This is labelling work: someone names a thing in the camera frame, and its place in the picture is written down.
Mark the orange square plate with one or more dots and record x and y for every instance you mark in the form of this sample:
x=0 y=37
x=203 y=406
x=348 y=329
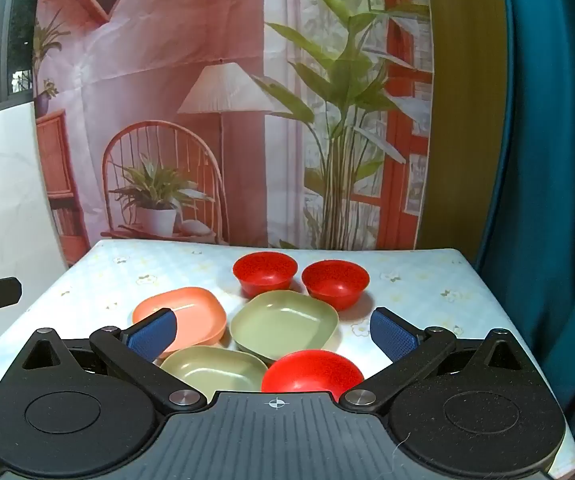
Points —
x=197 y=312

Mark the printed room-scene wall cloth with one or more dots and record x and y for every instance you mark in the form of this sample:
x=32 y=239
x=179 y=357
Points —
x=247 y=110

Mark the teal curtain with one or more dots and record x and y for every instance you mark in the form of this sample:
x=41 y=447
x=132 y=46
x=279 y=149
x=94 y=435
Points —
x=557 y=185

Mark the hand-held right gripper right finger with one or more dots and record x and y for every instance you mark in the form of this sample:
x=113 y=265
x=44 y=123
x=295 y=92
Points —
x=392 y=335

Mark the green square plate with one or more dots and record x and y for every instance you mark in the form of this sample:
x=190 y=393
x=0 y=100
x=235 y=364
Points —
x=212 y=370
x=285 y=322

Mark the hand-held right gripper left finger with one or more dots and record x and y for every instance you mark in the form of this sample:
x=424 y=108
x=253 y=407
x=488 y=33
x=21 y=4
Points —
x=153 y=334

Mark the red bowl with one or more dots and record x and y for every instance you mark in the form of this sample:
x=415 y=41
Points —
x=312 y=372
x=336 y=280
x=265 y=270

